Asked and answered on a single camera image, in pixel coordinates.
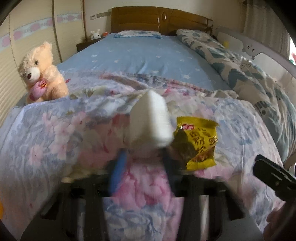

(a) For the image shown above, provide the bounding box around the blue white cartoon duvet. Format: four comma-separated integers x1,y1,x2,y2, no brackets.
177,29,295,162

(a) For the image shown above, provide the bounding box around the blue star bed sheet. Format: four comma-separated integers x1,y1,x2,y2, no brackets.
58,34,230,90

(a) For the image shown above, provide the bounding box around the blue white pillow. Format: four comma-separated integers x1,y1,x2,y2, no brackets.
113,30,162,39

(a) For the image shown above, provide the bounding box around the yellow snack wrapper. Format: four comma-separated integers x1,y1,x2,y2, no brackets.
171,116,218,171

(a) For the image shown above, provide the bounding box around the cream sliding wardrobe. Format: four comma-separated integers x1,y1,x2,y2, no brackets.
1,1,85,121

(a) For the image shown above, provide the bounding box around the dark wooden nightstand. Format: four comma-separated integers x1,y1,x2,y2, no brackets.
76,39,100,52

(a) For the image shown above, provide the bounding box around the pink floral quilt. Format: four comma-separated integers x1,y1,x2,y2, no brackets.
1,72,282,240

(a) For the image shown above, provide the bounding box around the beige curtain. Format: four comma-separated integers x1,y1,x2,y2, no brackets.
242,1,290,59

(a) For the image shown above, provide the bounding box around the cream teddy bear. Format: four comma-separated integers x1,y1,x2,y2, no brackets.
18,41,69,104

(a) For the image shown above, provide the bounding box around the white bunny plush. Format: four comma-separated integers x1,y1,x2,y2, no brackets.
90,29,101,40

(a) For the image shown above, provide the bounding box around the wooden headboard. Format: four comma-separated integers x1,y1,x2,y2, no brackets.
111,6,213,36

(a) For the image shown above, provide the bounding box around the person right hand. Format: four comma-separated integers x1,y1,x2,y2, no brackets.
263,201,296,241

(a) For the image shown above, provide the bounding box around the grey bed guard rail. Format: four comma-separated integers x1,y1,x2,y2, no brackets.
214,26,295,91

